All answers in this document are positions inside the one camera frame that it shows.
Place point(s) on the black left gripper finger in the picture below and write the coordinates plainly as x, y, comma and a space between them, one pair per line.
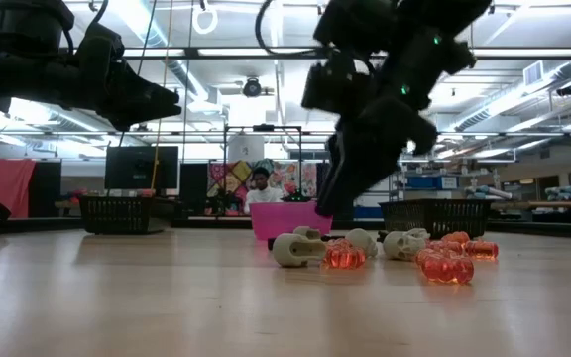
142, 106

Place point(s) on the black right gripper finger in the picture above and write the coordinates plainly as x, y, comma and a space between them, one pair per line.
360, 158

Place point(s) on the small black plastic spider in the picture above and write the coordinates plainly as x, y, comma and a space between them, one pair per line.
381, 236

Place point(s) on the black slotted plastic basket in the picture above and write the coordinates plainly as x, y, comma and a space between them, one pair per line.
439, 215
117, 214

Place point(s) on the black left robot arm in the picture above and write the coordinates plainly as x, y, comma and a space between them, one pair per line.
23, 30

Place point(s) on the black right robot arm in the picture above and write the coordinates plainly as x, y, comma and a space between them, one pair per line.
365, 20

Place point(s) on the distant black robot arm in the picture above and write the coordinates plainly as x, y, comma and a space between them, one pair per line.
295, 198

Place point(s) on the black computer monitor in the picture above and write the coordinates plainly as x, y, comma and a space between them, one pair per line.
137, 168

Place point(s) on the blue storage bins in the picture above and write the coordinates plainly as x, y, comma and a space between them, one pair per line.
422, 182

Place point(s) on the pink plastic bowl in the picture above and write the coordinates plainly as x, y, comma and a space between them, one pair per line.
285, 218

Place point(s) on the person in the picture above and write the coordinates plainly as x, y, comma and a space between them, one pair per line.
263, 196

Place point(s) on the colourful patchwork quilt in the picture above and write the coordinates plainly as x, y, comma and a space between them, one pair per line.
231, 178

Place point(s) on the white ceiling air vent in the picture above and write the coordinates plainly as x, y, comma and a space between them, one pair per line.
533, 73

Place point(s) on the red cloth panel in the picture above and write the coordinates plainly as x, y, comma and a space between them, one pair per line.
13, 186

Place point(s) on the small black ceiling fixture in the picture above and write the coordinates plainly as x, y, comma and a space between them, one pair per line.
568, 89

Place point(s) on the wooden workbench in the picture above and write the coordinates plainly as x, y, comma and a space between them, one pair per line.
563, 204

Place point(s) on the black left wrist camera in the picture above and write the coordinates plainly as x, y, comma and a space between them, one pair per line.
99, 49

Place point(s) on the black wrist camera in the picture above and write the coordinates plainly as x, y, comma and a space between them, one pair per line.
332, 82
99, 49

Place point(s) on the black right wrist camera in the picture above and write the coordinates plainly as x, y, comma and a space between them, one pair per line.
332, 82

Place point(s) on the black tubular stand frame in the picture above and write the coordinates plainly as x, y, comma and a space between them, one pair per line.
263, 127

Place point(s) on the black ceiling-mounted camera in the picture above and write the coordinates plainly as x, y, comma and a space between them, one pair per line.
252, 87

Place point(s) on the black aluminium table frame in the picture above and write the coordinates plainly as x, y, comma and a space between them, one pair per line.
206, 223

